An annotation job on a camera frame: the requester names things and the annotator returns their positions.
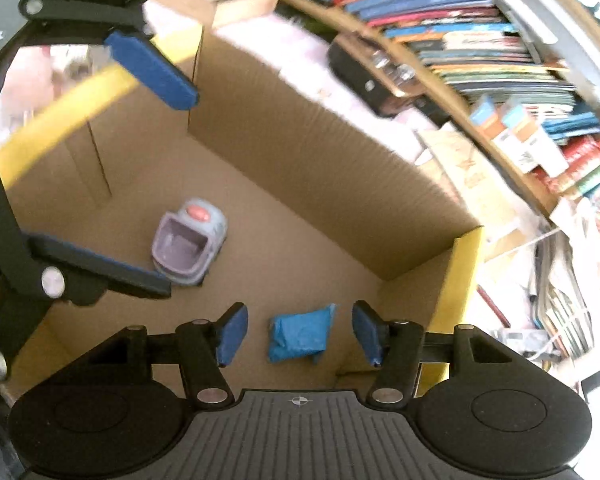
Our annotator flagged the purple grey toy car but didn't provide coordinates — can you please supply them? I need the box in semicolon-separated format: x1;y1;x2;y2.
151;198;228;287

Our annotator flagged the row of colourful books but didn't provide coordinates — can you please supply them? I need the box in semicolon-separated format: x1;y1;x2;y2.
272;0;600;131

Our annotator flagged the pile of papers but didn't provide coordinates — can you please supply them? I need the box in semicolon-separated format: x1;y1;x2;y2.
480;230;600;367

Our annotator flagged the orange white small box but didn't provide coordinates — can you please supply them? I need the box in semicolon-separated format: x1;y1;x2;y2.
470;96;513;161
500;100;570;177

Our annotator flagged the yellow cardboard box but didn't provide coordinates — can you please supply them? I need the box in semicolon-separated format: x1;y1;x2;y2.
0;24;485;401

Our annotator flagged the black wooden box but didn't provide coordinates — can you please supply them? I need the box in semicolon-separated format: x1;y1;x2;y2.
327;35;431;117

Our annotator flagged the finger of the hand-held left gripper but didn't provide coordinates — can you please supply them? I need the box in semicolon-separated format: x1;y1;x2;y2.
19;0;200;111
0;72;172;383

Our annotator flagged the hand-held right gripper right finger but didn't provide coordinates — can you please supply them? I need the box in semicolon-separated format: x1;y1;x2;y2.
351;300;523;407

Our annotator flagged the brown paper envelope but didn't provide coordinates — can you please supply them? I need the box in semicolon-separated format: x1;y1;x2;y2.
417;122;533;263

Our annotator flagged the wooden bookshelf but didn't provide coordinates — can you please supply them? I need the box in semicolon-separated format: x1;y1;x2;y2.
275;0;568;228

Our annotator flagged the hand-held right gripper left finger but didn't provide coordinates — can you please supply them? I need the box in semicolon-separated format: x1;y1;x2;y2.
87;302;249;407

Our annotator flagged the white shelf frame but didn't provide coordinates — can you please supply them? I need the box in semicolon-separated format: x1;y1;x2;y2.
450;0;600;128

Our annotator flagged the stack of red boxes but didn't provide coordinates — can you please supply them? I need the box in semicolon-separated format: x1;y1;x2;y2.
530;132;600;261

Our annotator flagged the blue packet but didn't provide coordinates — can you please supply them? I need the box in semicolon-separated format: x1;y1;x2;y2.
267;303;337;365

